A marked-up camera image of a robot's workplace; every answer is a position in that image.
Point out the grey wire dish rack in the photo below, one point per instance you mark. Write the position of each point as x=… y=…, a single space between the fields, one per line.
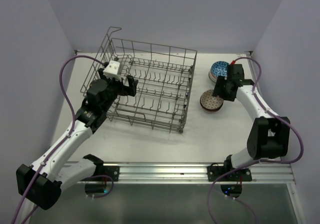
x=165 y=76

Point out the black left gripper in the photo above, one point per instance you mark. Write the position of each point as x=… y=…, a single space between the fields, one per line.
x=130 y=90

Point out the red diamond pattern bowl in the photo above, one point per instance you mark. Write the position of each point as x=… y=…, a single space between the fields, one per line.
x=219 y=68

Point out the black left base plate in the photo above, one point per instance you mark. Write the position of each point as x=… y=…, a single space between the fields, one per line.
x=111 y=171

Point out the brown patterned bowl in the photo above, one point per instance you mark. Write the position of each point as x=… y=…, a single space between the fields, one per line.
x=209 y=101

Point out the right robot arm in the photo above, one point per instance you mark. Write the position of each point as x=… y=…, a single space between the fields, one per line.
x=268 y=137

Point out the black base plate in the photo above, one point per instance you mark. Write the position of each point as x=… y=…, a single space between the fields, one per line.
x=111 y=171
x=230 y=172

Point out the aluminium mounting rail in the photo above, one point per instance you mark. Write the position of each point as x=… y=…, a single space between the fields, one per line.
x=162 y=173

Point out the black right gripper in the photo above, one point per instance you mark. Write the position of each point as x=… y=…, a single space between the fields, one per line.
x=218 y=89

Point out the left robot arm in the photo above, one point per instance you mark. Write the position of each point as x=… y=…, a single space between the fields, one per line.
x=44 y=180

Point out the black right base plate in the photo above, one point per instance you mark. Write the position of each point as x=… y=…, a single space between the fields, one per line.
x=230 y=172

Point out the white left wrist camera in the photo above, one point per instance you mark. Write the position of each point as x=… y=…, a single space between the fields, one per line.
x=113 y=70

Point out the white ribbed bowl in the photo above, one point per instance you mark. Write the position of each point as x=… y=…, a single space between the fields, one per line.
x=212 y=77

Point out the blue floral bowl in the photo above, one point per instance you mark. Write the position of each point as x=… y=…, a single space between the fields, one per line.
x=211 y=110

